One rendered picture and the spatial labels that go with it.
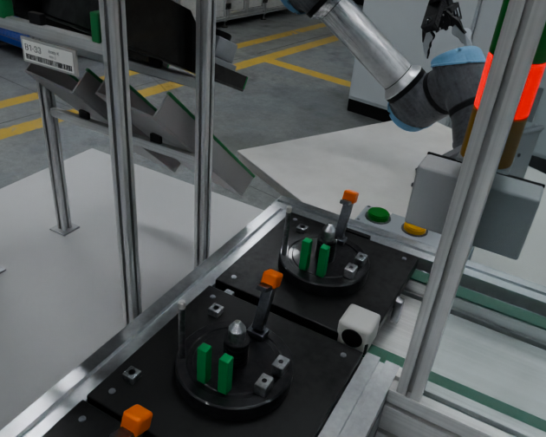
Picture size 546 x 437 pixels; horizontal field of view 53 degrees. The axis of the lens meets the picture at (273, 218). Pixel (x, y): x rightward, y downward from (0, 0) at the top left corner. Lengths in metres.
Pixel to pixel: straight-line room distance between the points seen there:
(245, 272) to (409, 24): 3.31
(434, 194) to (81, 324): 0.58
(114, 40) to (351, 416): 0.49
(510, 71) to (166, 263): 0.71
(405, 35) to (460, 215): 3.50
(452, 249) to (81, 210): 0.82
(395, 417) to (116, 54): 0.54
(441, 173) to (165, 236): 0.66
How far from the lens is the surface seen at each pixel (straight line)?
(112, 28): 0.63
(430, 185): 0.59
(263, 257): 0.87
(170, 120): 0.80
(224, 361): 0.60
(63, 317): 0.95
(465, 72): 1.36
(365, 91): 4.24
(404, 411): 0.74
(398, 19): 4.05
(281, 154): 1.47
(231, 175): 0.95
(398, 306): 0.84
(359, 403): 0.70
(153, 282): 0.99
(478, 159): 0.55
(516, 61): 0.51
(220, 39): 0.87
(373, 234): 1.00
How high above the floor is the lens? 1.48
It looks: 32 degrees down
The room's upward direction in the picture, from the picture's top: 6 degrees clockwise
